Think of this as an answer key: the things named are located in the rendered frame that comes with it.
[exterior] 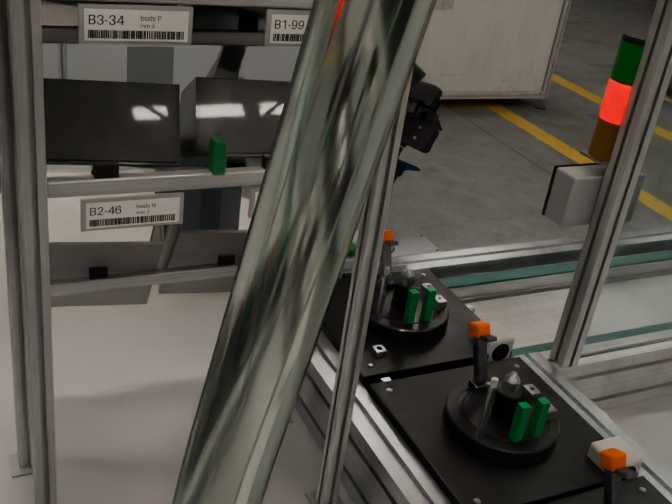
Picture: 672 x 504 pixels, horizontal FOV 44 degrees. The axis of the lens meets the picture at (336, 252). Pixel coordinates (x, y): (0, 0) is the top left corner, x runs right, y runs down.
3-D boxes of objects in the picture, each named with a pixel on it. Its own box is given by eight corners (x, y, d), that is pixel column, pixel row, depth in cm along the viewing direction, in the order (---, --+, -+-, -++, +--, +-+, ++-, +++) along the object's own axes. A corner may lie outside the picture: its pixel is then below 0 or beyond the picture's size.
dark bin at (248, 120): (167, 166, 105) (166, 107, 104) (268, 168, 109) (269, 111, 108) (195, 156, 78) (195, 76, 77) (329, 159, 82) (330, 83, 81)
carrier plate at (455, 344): (291, 295, 127) (292, 282, 126) (425, 278, 137) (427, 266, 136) (361, 389, 108) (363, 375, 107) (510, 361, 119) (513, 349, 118)
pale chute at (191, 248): (157, 294, 115) (156, 262, 117) (251, 291, 119) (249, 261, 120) (178, 233, 90) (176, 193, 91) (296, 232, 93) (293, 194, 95)
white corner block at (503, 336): (466, 348, 120) (472, 324, 118) (492, 343, 122) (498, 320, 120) (484, 367, 117) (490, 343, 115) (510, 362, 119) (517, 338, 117)
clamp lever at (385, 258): (376, 280, 125) (376, 229, 124) (388, 278, 126) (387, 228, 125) (388, 284, 122) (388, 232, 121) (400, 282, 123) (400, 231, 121)
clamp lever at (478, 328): (469, 380, 105) (468, 321, 104) (482, 378, 106) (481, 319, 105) (486, 387, 102) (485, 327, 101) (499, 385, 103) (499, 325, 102)
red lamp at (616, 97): (590, 113, 106) (601, 75, 104) (619, 112, 108) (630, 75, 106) (617, 127, 102) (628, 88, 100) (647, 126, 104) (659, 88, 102)
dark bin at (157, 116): (41, 172, 98) (40, 109, 98) (154, 174, 102) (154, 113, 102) (26, 164, 71) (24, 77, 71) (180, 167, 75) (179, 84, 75)
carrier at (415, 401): (366, 396, 107) (381, 314, 101) (516, 367, 118) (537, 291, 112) (468, 533, 89) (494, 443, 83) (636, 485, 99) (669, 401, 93)
